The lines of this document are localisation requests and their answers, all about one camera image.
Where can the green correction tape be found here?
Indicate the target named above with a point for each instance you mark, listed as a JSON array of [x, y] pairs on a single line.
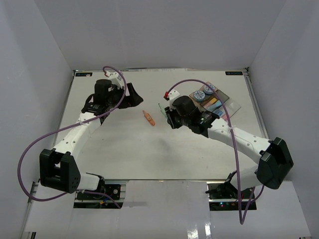
[[162, 110]]

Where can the grey transparent tray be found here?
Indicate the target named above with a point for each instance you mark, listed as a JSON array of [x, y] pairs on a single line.
[[219, 96]]

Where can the black corner label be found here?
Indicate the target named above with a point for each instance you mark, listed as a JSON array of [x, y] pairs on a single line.
[[83, 74], [234, 73]]

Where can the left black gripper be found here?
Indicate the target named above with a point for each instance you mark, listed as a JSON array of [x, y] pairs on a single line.
[[133, 98]]

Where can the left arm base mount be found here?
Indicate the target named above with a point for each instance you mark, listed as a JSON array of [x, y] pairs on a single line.
[[107, 196]]

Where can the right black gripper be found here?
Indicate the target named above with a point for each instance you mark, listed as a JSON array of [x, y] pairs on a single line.
[[170, 113]]

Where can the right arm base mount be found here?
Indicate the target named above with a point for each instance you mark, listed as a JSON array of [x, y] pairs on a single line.
[[222, 199]]

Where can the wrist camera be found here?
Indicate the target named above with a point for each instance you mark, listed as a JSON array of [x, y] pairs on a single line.
[[171, 95], [115, 78]]

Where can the orange cap pink highlighter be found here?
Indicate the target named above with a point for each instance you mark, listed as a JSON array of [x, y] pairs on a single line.
[[211, 102]]

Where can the right black corner label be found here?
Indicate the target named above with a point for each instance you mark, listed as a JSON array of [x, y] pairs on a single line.
[[234, 73]]

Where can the orange correction tape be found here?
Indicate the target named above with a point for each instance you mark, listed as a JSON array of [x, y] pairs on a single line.
[[149, 118]]

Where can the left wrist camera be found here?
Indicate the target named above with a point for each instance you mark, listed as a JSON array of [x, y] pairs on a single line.
[[115, 78]]

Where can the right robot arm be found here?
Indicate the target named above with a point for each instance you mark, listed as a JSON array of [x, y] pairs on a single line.
[[218, 129]]

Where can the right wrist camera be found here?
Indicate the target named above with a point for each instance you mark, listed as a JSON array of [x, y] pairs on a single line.
[[171, 95]]

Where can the left black corner label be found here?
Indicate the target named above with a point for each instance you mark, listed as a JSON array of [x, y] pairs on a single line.
[[83, 74]]

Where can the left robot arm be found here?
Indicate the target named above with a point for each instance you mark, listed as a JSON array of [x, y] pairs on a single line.
[[58, 167]]

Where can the blue washi tape roll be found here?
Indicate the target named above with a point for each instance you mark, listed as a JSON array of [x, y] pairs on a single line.
[[209, 89], [199, 96]]

